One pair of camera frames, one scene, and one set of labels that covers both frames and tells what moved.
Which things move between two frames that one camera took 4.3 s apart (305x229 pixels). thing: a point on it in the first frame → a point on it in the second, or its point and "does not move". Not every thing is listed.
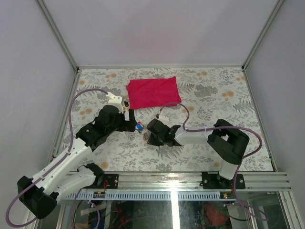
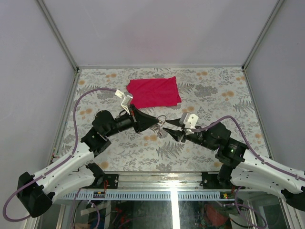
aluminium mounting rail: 182,181 does not move
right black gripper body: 157,140 → 192,136
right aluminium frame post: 272,16 does not move
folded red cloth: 144,93 does not move
